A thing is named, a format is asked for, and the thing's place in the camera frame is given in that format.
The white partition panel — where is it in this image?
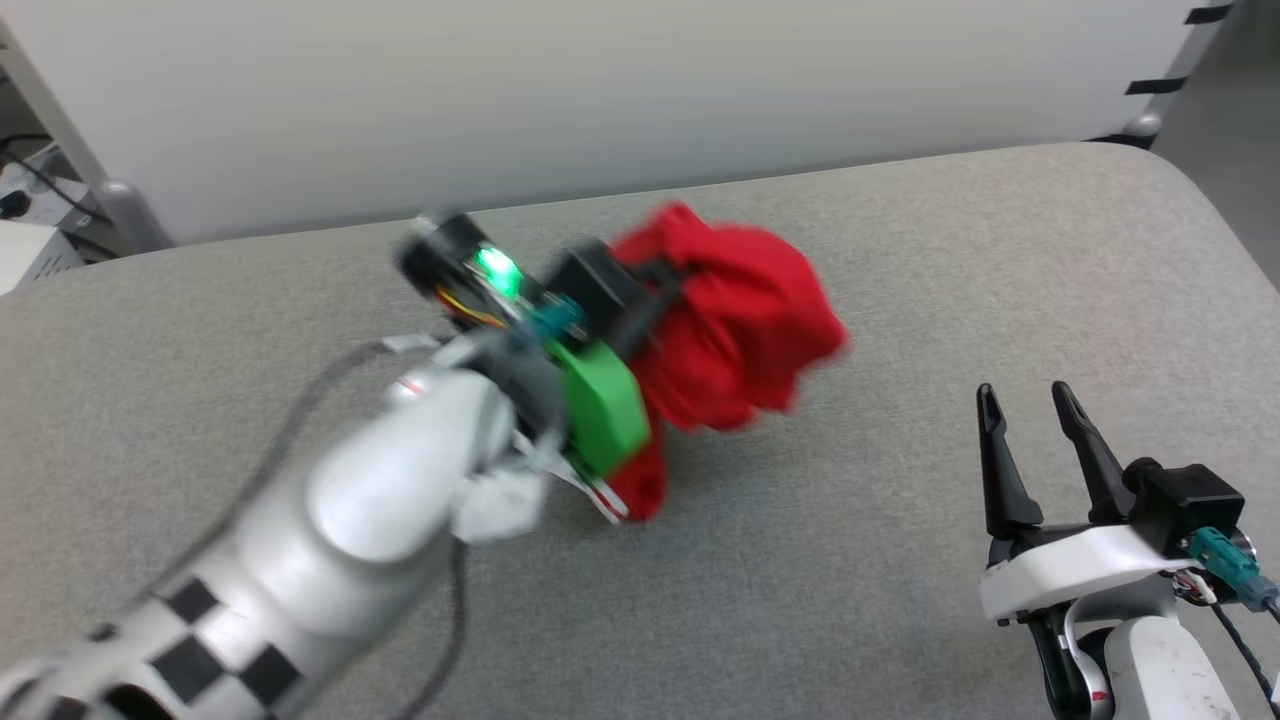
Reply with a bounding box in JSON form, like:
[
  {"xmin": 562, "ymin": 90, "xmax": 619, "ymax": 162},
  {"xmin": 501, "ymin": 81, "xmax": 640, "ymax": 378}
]
[{"xmin": 0, "ymin": 0, "xmax": 1241, "ymax": 247}]

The red basketball jersey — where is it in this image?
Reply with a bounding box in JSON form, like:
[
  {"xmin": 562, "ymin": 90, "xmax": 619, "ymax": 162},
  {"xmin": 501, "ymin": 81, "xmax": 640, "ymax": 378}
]
[{"xmin": 598, "ymin": 200, "xmax": 853, "ymax": 526}]

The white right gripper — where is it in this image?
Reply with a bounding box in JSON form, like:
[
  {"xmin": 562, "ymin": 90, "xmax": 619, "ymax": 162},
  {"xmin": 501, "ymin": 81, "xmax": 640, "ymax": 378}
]
[{"xmin": 977, "ymin": 381, "xmax": 1196, "ymax": 626}]

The teal camera connector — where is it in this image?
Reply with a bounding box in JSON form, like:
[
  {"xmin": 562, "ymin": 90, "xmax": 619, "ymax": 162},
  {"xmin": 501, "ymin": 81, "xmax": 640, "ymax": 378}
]
[
  {"xmin": 1185, "ymin": 527, "xmax": 1280, "ymax": 611},
  {"xmin": 530, "ymin": 298, "xmax": 588, "ymax": 343}
]

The teal right camera connector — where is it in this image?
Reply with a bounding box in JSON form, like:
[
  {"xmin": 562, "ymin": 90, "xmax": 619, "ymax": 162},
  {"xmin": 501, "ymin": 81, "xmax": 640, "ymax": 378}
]
[{"xmin": 1185, "ymin": 527, "xmax": 1280, "ymax": 611}]

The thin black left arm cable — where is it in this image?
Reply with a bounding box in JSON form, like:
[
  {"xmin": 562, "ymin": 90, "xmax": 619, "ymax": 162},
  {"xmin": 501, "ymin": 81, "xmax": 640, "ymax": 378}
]
[{"xmin": 140, "ymin": 340, "xmax": 471, "ymax": 720}]

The grey metal partition post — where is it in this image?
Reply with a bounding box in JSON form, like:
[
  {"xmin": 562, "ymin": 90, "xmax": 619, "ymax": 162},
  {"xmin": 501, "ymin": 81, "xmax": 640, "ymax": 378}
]
[{"xmin": 0, "ymin": 20, "xmax": 177, "ymax": 253}]

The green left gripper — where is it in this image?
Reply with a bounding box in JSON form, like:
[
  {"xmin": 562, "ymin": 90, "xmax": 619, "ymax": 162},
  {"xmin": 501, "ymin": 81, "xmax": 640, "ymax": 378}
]
[{"xmin": 548, "ymin": 255, "xmax": 693, "ymax": 481}]

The white power supply box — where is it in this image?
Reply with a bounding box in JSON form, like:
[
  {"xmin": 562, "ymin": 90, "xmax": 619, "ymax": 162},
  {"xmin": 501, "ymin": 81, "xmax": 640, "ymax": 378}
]
[{"xmin": 0, "ymin": 220, "xmax": 87, "ymax": 297}]

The teal left camera connector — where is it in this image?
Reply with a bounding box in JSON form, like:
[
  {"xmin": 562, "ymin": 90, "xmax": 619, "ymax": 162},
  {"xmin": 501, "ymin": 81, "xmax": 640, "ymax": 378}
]
[{"xmin": 530, "ymin": 298, "xmax": 588, "ymax": 343}]

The grey post with black tape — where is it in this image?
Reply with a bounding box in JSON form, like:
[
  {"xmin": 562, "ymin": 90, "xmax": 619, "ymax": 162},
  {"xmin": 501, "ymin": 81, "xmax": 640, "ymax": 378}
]
[{"xmin": 1088, "ymin": 0, "xmax": 1243, "ymax": 151}]

